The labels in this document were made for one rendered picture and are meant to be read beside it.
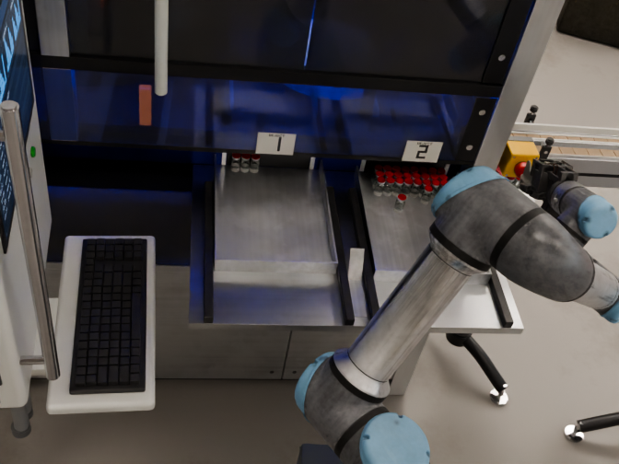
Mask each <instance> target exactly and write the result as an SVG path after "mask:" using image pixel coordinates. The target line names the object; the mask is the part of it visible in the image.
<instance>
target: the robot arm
mask: <svg viewBox="0 0 619 464"><path fill-rule="evenodd" d="M565 164H566V165H567V166H566V165H565ZM577 181H578V173H577V172H576V171H574V170H573V166H571V165H570V164H568V163H567V162H566V161H564V160H562V161H561V162H559V161H554V160H552V159H542V158H540V160H538V159H535V158H534V159H533V161H532V164H531V161H530V160H528V161H527V163H526V166H525V169H524V171H523V174H521V175H520V190H519V189H517V188H516V187H515V186H514V185H512V184H511V183H510V182H509V180H508V179H507V178H506V177H502V176H501V175H499V174H498V173H496V172H495V171H494V170H492V169H491V168H489V167H486V166H476V167H472V168H468V169H466V170H464V171H462V172H461V173H459V174H458V175H456V176H455V177H453V178H452V179H451V180H449V181H448V182H447V183H446V184H445V185H444V186H443V187H442V188H441V189H440V190H439V192H438V193H437V195H436V196H435V198H434V200H433V203H432V204H431V211H432V213H433V216H435V217H436V220H435V221H434V222H433V224H432V225H431V226H430V228H429V229H428V232H429V238H430V242H429V244H428V245H427V247H426V248H425V249H424V251H423V252H422V253H421V255H420V256H419V257H418V259H417V260H416V261H415V263H414V264H413V265H412V267H411V268H410V269H409V271H408V272H407V273H406V275H405V276H404V277H403V279H402V280H401V281H400V282H399V283H398V284H397V286H396V287H395V288H394V290H393V291H392V292H391V294H390V295H389V297H388V298H387V299H386V300H385V302H384V303H383V304H382V306H381V307H380V309H379V310H378V311H377V312H376V314H375V315H374V316H373V318H372V319H371V320H370V322H369V323H368V325H367V326H366V327H365V329H363V330H362V332H361V333H360V334H359V335H358V337H357V338H356V340H355V341H354V342H353V344H352V345H351V346H350V348H343V349H338V350H336V352H329V353H325V354H322V355H320V356H319V357H318V358H316V359H315V362H314V363H313V364H310V365H309V366H308V367H307V368H306V369H305V371H304V372H303V373H302V375H301V377H300V378H299V380H298V383H297V385H296V389H295V400H296V404H297V406H298V407H299V408H300V410H301V411H302V412H303V415H304V417H305V419H306V420H307V421H308V422H309V423H311V424H312V426H313V427H314V428H315V429H316V431H317V432H318V433H319V434H320V435H321V437H322V438H323V439H324V441H325V442H326V443H327V444H328V446H329V447H330V448H331V449H332V451H333V452H334V453H335V454H336V455H337V457H338V458H339V459H340V460H341V461H342V462H343V463H344V464H429V459H430V449H429V444H428V441H427V439H426V435H425V434H424V432H423V431H422V429H421V428H420V427H419V426H418V424H417V423H415V422H414V421H413V420H412V419H410V418H408V417H407V416H405V415H402V416H401V415H398V414H397V413H396V412H389V411H388V409H387V408H386V407H385V406H384V405H383V404H382V402H383V401H384V400H385V399H386V397H387V396H388V395H389V393H390V390H391V389H390V383H389V379H390V378H391V376H392V375H393V374H394V372H395V371H396V370H397V369H398V367H399V366H400V365H401V364H402V362H403V361H404V360H405V358H406V357H407V356H408V355H409V353H410V352H412V351H413V349H414V348H415V347H416V345H417V344H418V343H419V342H420V340H421V339H422V338H423V337H424V335H425V334H426V333H427V331H428V330H429V329H430V328H431V326H432V325H433V324H434V323H435V321H436V320H437V319H438V317H439V316H440V315H441V314H442V312H443V311H444V310H445V309H446V307H447V306H448V305H449V304H450V302H451V301H452V300H453V298H454V297H455V296H456V295H457V294H458V293H459V292H460V291H461V289H462V288H463V287H464V285H465V284H466V283H467V282H468V280H469V279H470V278H471V277H472V275H474V274H478V273H487V272H488V271H489V269H490V268H491V267H492V266H493V267H494V268H495V269H496V270H497V271H498V272H500V273H501V274H502V275H504V276H505V277H506V278H507V279H509V280H510V281H511V282H513V283H514V284H517V285H519V286H521V287H523V288H525V289H527V290H529V291H531V292H533V293H534V294H537V295H539V296H543V297H545V298H548V299H551V300H553V301H556V302H571V301H574V302H577V303H579V304H581V305H584V306H586V307H591V308H593V309H594V310H595V311H597V312H598V313H599V314H600V316H601V317H604V318H605V319H607V320H608V321H609V322H611V323H613V324H615V323H618V322H619V278H618V277H617V276H615V275H614V274H613V273H612V272H610V271H609V270H608V269H607V268H605V267H604V266H603V265H602V264H600V263H599V262H598V261H596V260H595V259H594V258H593V257H591V256H590V255H589V253H588V252H587V251H586V250H585V249H583V247H584V246H585V245H586V244H587V243H588V242H589V241H590V239H591V238H604V237H606V236H608V235H610V234H611V233H612V232H613V230H614V229H615V227H616V225H617V221H618V215H617V212H616V210H615V208H614V207H613V206H612V205H611V204H610V203H608V202H607V201H606V200H605V199H604V198H603V197H601V196H600V195H597V194H596V193H594V192H593V191H590V190H589V189H588V188H586V187H584V186H583V185H581V184H580V183H578V182H577ZM521 191H523V192H525V193H526V194H529V196H530V197H532V198H533V199H536V200H543V204H542V206H541V207H540V206H539V205H538V204H537V203H535V202H534V201H533V200H531V199H530V198H529V197H528V196H526V195H525V194H524V193H523V192H521Z"/></svg>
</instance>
